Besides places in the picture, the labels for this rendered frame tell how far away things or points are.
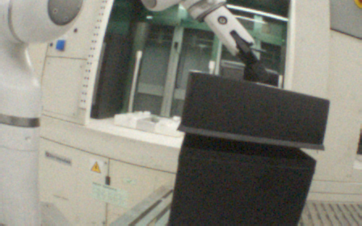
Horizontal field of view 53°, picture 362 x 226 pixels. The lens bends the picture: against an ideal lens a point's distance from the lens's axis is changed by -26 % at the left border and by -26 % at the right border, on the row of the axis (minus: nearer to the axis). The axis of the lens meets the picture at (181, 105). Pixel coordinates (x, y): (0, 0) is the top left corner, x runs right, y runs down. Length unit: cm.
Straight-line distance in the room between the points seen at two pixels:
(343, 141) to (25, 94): 94
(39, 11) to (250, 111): 44
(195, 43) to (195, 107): 136
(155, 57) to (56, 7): 167
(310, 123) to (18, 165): 53
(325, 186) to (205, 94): 62
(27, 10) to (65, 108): 84
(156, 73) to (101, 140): 93
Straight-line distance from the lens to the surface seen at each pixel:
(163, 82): 217
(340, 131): 125
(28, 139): 60
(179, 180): 80
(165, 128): 145
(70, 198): 139
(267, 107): 79
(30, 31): 56
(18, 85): 58
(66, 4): 55
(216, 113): 78
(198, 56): 214
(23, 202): 62
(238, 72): 174
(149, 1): 88
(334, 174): 127
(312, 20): 120
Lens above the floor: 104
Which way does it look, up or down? 3 degrees down
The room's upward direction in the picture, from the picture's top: 9 degrees clockwise
